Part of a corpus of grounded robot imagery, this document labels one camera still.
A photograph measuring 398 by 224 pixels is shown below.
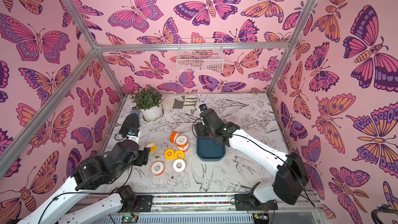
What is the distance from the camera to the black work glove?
39.7 inches

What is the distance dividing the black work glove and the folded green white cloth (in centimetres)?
22

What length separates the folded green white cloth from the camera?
1.15 meters

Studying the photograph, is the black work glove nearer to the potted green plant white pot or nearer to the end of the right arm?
the potted green plant white pot
